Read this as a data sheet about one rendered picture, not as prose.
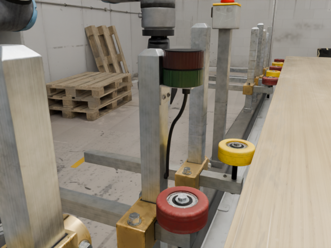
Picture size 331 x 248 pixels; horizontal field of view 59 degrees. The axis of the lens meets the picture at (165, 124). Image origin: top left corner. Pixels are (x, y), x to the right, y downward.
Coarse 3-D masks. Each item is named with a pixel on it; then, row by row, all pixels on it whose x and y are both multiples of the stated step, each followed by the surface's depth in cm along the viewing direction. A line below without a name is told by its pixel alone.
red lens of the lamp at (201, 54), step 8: (168, 56) 40; (176, 56) 39; (184, 56) 39; (192, 56) 39; (200, 56) 40; (168, 64) 40; (176, 64) 39; (184, 64) 39; (192, 64) 39; (200, 64) 40
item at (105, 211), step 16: (64, 192) 55; (80, 192) 55; (64, 208) 53; (80, 208) 52; (96, 208) 50; (112, 208) 50; (128, 208) 50; (112, 224) 50; (160, 240) 46; (176, 240) 45; (192, 240) 45
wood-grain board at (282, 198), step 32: (288, 64) 209; (320, 64) 209; (288, 96) 112; (320, 96) 112; (288, 128) 77; (320, 128) 77; (256, 160) 58; (288, 160) 58; (320, 160) 58; (256, 192) 47; (288, 192) 47; (320, 192) 47; (256, 224) 39; (288, 224) 39; (320, 224) 39
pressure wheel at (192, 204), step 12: (168, 192) 46; (180, 192) 46; (192, 192) 46; (156, 204) 44; (168, 204) 43; (180, 204) 43; (192, 204) 43; (204, 204) 43; (156, 216) 45; (168, 216) 41; (180, 216) 41; (192, 216) 41; (204, 216) 42; (168, 228) 42; (180, 228) 41; (192, 228) 41
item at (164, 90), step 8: (160, 88) 43; (168, 88) 45; (184, 88) 41; (192, 88) 41; (160, 96) 43; (168, 96) 45; (184, 96) 43; (160, 104) 44; (184, 104) 44; (176, 120) 45; (168, 136) 47; (168, 144) 47; (168, 152) 48; (168, 160) 48; (168, 168) 49
